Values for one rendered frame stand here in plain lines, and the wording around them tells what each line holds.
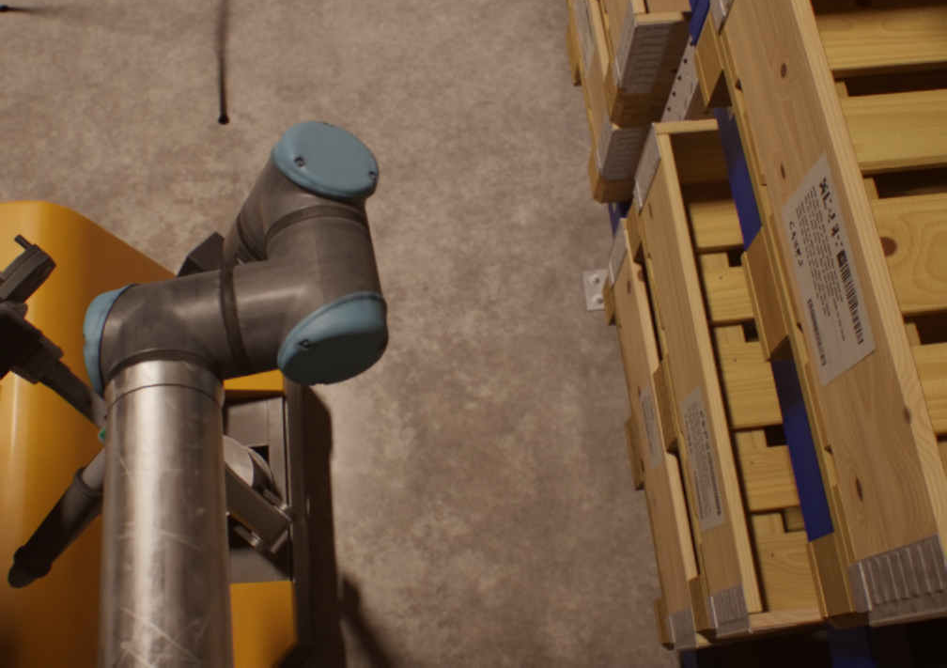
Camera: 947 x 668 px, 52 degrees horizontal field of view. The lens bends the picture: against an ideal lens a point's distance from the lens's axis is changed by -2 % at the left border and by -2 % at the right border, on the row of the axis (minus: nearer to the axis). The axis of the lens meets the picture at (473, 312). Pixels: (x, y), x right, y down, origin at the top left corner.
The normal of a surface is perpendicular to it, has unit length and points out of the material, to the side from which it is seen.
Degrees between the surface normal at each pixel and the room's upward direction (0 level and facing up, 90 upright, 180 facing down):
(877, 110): 0
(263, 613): 22
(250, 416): 0
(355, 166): 35
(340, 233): 30
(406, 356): 0
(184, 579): 39
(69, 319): 68
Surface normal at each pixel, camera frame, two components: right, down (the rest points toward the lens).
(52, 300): 0.71, -0.32
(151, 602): 0.01, -0.66
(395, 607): 0.00, -0.36
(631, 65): 0.10, 0.93
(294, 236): -0.37, -0.41
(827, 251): -0.99, 0.11
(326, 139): 0.47, -0.60
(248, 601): 0.38, -0.36
